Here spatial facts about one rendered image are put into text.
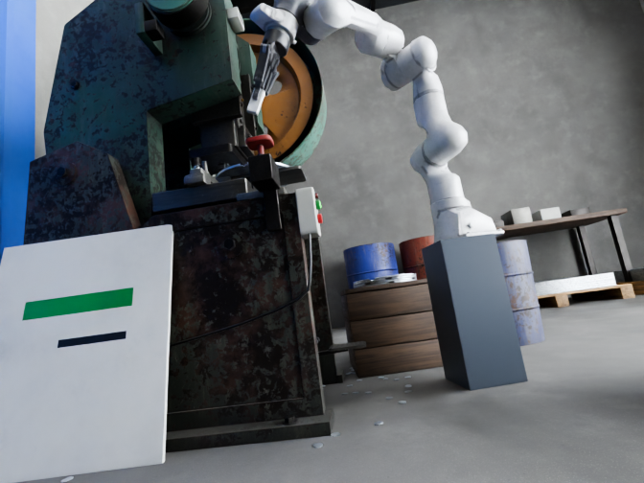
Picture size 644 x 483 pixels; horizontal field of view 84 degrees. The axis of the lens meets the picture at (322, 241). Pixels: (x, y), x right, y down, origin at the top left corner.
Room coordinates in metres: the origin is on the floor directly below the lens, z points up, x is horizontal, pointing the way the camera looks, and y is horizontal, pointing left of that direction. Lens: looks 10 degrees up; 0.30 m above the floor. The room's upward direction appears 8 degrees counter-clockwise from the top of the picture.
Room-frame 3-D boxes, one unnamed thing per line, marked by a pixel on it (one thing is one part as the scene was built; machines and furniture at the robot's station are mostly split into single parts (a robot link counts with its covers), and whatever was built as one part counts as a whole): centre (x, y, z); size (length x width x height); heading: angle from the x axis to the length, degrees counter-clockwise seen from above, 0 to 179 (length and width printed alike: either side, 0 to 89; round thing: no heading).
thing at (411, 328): (1.66, -0.26, 0.18); 0.40 x 0.38 x 0.35; 92
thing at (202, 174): (1.08, 0.35, 0.76); 0.17 x 0.06 x 0.10; 175
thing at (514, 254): (1.87, -0.83, 0.24); 0.42 x 0.42 x 0.48
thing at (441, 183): (1.23, -0.44, 0.71); 0.18 x 0.11 x 0.25; 17
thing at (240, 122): (1.25, 0.29, 1.04); 0.17 x 0.15 x 0.30; 85
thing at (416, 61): (1.16, -0.44, 1.07); 0.19 x 0.17 x 0.18; 123
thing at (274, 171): (0.92, 0.13, 0.62); 0.10 x 0.06 x 0.20; 175
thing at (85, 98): (1.26, 0.47, 0.83); 0.79 x 0.43 x 1.34; 85
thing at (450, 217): (1.20, -0.49, 0.52); 0.22 x 0.19 x 0.14; 95
